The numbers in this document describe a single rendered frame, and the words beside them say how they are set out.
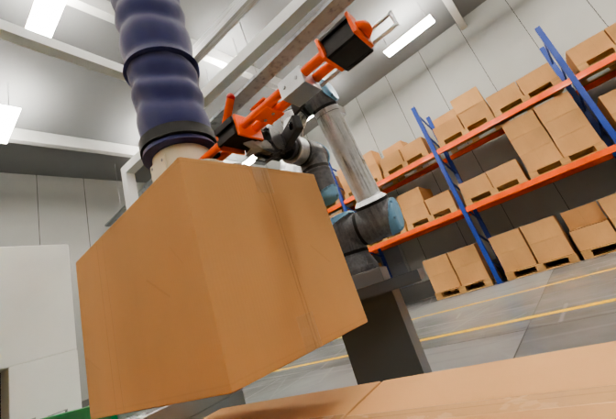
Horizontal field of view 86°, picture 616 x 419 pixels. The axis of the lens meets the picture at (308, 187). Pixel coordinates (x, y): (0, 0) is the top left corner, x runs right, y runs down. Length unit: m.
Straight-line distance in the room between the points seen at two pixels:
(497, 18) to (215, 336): 9.91
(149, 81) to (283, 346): 0.83
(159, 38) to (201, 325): 0.90
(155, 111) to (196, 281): 0.60
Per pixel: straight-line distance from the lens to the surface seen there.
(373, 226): 1.41
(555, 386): 0.64
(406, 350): 1.40
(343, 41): 0.69
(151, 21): 1.27
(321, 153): 1.08
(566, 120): 7.79
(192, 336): 0.63
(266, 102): 0.79
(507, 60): 9.67
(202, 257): 0.59
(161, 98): 1.09
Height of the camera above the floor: 0.75
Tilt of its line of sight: 19 degrees up
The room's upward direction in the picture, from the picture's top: 19 degrees counter-clockwise
